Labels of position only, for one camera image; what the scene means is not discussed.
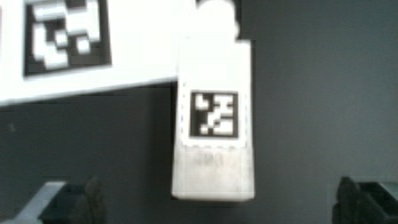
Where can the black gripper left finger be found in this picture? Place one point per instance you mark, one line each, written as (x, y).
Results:
(65, 204)

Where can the white leg with tag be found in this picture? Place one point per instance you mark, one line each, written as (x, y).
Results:
(213, 150)

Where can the printed marker tag sheet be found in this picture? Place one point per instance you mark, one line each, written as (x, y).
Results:
(87, 45)

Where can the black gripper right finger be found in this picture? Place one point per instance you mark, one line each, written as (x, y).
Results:
(366, 202)

